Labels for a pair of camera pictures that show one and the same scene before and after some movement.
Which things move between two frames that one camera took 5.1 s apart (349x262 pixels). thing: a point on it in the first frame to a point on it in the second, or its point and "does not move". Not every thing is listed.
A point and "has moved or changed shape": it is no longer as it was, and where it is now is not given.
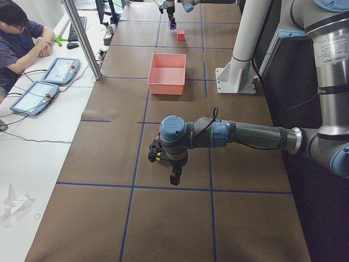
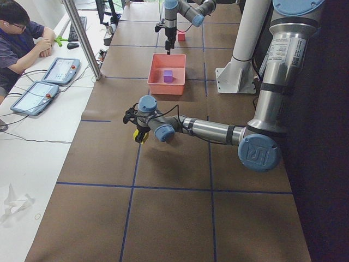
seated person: [20, 37] does not move
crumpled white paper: [13, 204] does not move
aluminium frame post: [82, 37] does not move
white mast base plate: [237, 77] does not move
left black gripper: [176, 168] to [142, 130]
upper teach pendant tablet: [61, 71] does not move
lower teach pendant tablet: [35, 99] does not move
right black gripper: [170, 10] to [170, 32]
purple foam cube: [173, 26] has moved or changed shape
